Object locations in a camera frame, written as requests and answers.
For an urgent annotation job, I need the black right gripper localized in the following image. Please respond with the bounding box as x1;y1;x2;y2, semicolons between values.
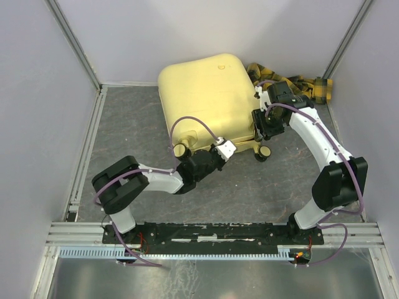
249;106;283;141

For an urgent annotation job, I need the yellow suitcase with black lining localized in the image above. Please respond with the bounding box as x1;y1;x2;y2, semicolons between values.
158;54;271;161

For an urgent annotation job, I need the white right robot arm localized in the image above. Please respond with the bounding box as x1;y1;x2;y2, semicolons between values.
252;81;368;244

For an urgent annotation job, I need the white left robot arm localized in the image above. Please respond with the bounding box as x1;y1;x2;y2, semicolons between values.
92;143;235;243

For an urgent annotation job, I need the yellow plaid shirt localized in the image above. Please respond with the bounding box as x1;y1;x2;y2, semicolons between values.
247;63;333;104

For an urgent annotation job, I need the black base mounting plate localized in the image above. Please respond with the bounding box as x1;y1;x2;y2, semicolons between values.
102;222;324;255

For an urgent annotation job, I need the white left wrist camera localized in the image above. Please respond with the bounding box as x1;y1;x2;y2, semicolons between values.
215;137;237;162

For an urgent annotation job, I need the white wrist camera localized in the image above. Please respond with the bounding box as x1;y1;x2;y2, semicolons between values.
215;137;237;162
254;86;272;112

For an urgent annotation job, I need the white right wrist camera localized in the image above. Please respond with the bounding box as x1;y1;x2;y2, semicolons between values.
254;86;272;112

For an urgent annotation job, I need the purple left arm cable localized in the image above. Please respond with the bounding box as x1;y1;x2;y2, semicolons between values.
93;116;224;267

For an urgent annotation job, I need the blue slotted cable duct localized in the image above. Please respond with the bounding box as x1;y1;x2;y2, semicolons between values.
59;247;294;261

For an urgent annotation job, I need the aluminium frame rail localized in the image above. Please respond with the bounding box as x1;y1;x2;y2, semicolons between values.
46;222;385;248

